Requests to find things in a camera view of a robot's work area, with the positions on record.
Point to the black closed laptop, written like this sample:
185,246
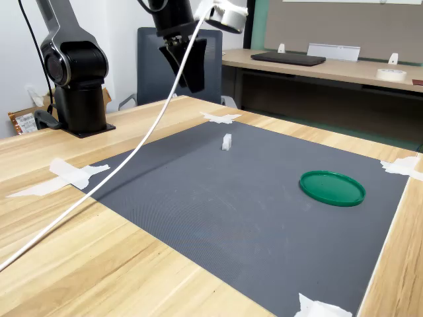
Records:
287,58

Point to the dark grey mat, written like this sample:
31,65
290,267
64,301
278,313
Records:
231,214

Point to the dark brown flat item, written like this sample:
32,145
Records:
418,82

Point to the small white bracket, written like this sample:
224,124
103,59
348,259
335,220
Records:
392,59
281,49

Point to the small white plastic terminal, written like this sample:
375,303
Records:
226,142

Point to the grey partition with green frame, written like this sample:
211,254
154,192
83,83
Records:
330,23

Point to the beige office desk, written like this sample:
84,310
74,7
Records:
347,72

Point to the round green lid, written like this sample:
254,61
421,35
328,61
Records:
330,188

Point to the blue-grey office chair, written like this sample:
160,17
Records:
152,72

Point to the black table clamp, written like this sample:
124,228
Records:
43,117

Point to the white sign holder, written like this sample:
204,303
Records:
333,53

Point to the white camera box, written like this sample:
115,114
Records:
228,16

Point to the white tape patch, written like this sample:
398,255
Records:
314,308
219,117
71,175
401,166

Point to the cream masking tape roll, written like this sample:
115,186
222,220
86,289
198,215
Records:
391,78

